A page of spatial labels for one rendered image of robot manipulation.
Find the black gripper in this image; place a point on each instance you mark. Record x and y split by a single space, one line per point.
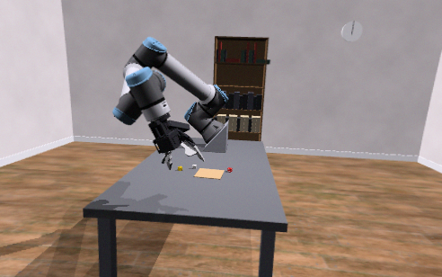
173 141

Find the peach flat mat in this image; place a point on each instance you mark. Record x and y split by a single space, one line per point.
209 173

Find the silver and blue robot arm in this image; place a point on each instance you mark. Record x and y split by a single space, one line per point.
145 84

